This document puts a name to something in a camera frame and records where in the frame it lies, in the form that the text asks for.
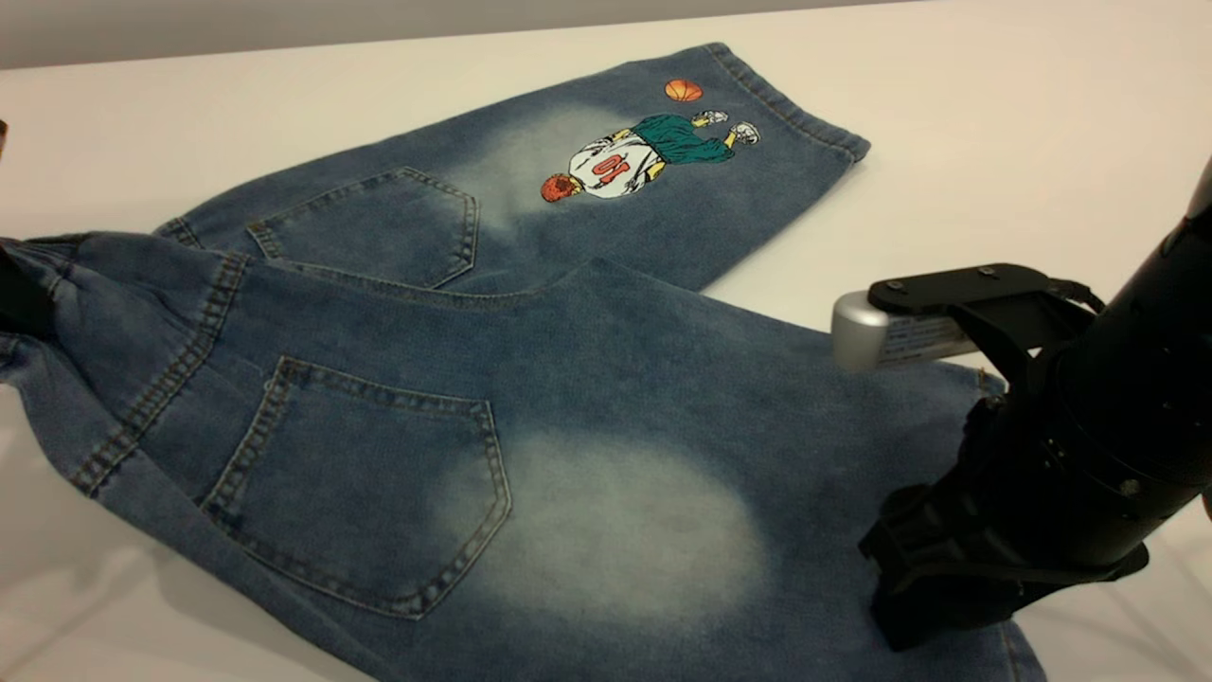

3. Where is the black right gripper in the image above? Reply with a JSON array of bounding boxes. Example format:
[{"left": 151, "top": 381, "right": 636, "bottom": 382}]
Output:
[{"left": 859, "top": 393, "right": 1151, "bottom": 653}]

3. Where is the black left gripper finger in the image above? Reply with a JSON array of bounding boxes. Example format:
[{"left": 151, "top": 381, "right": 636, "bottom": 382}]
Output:
[{"left": 0, "top": 242, "right": 56, "bottom": 340}]

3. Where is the blue denim jeans basketball print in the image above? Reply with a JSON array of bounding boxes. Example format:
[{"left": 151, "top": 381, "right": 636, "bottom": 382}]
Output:
[{"left": 0, "top": 41, "right": 1047, "bottom": 682}]

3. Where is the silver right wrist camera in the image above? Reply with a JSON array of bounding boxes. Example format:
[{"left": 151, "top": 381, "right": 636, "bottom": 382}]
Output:
[{"left": 831, "top": 289, "right": 986, "bottom": 373}]

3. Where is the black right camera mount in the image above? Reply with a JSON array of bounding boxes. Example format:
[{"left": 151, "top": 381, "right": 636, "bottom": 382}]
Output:
[{"left": 866, "top": 263, "right": 1107, "bottom": 380}]

